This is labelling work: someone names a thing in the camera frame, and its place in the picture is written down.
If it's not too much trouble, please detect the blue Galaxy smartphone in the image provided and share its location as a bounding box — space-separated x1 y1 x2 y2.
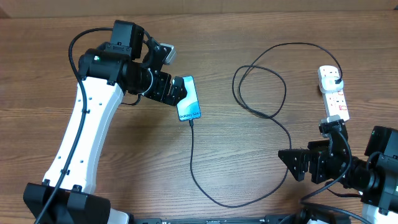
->
177 76 201 121

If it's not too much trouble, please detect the black USB charging cable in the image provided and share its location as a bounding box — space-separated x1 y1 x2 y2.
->
188 42 344 208

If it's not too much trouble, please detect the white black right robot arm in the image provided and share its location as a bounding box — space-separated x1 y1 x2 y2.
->
278 120 397 215

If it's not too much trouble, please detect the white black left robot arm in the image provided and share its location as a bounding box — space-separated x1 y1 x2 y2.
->
23 20 187 223

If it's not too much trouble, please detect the white charger plug adapter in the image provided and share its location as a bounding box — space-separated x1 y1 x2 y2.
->
319 77 344 94

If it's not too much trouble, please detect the white power strip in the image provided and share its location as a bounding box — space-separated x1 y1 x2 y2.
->
317 65 349 121

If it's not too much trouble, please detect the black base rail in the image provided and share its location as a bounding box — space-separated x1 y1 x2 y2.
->
128 214 295 224

